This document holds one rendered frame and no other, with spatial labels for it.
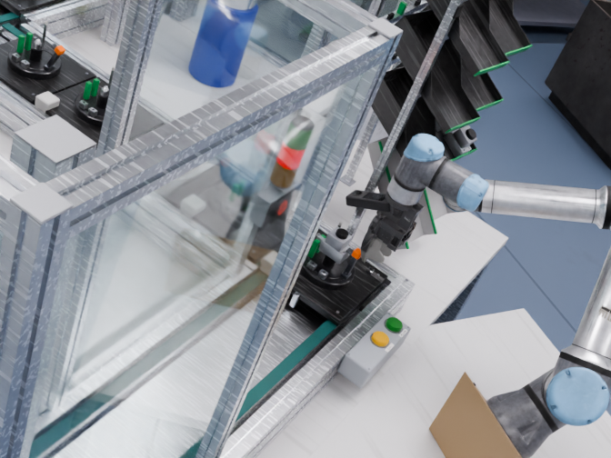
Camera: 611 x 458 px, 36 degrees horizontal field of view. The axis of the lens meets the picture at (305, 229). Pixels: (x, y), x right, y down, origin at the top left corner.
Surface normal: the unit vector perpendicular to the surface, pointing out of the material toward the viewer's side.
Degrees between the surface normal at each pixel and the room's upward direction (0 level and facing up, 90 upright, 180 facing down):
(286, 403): 0
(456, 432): 90
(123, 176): 0
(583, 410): 60
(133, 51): 90
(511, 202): 71
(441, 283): 0
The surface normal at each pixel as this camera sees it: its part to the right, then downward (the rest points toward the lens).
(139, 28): -0.53, 0.40
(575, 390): -0.22, 0.02
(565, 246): 0.31, -0.74
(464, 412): -0.87, 0.04
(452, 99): 0.57, -0.41
